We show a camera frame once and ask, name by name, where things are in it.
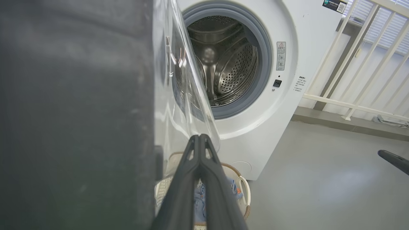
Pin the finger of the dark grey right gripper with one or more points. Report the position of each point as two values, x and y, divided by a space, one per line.
397 161

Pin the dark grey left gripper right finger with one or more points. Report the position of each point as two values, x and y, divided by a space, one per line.
220 198

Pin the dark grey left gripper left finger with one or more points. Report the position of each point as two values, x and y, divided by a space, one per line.
179 198

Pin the washing machine glass door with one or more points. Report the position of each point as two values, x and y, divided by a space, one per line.
80 95

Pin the black door latch slot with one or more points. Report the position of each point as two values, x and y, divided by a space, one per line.
277 83

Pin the perforated steel washer drum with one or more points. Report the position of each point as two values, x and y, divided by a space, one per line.
233 70

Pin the white front-load washing machine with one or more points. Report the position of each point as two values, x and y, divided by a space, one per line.
303 48

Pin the cream basket with brown rim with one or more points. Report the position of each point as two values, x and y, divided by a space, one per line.
244 191

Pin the round white filter cover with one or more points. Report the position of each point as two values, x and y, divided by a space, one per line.
243 166

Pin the white railing fence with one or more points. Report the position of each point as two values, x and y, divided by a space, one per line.
332 102

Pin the small printed text label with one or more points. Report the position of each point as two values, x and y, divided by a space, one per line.
300 84

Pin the white window blinds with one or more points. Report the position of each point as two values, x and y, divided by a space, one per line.
393 28

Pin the grey warning sticker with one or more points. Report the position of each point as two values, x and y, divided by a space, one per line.
281 56

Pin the black QR code sticker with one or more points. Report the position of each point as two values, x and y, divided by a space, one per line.
334 4

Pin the grey metal floor bracket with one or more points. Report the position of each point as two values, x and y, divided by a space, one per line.
389 121

